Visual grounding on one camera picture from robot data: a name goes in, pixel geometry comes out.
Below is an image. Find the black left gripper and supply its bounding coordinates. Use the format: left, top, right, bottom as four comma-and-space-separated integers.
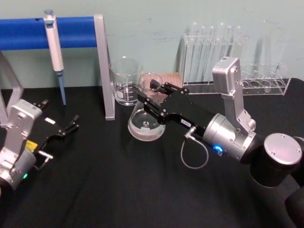
25, 99, 80, 152

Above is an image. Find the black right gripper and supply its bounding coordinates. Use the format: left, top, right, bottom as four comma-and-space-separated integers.
138, 79, 218, 143

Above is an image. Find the clear glass conical flask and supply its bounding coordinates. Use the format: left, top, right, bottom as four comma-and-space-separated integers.
127, 72, 167, 142

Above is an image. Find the pink plastic tip box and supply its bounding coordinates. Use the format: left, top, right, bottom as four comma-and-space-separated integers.
158, 72, 183, 100

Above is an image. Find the clear glass beaker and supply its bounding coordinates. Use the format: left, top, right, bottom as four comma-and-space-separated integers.
109, 56, 145, 107

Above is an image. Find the clear glass test tube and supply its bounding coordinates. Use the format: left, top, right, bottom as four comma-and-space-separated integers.
218, 22, 226, 72
191, 21, 199, 84
234, 25, 242, 60
226, 25, 233, 62
200, 25, 207, 83
208, 25, 216, 83

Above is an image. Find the white and blue pipette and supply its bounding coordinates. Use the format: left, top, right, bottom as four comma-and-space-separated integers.
44, 9, 67, 106

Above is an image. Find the grey stand with blue bar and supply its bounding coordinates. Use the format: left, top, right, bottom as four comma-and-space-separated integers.
0, 14, 116, 126

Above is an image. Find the black table cloth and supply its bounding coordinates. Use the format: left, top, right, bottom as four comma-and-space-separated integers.
0, 77, 304, 228

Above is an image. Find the clear acrylic test tube rack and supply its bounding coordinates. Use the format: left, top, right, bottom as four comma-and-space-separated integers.
182, 33, 292, 95

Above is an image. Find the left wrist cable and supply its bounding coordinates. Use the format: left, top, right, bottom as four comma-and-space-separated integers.
33, 150, 54, 171

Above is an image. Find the wrist cable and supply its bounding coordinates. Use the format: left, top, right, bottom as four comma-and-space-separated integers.
180, 127, 209, 170
33, 150, 54, 171

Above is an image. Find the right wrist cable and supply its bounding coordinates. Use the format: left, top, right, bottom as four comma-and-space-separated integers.
180, 127, 209, 170

